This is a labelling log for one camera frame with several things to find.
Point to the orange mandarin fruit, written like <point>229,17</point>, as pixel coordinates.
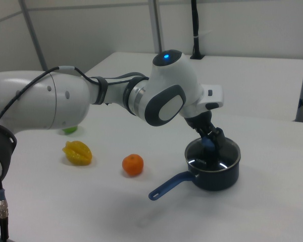
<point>132,165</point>

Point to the glass lid with blue knob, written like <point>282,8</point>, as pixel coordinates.
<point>197,158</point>

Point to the black pole with clamp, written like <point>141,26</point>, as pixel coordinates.
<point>196,30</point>

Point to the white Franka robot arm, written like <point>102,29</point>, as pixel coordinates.
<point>171,83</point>

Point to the green apple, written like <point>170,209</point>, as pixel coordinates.
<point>69,130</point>

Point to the yellow starfruit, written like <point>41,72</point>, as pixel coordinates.
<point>77,153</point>

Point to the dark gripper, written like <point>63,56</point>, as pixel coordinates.
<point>199,121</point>

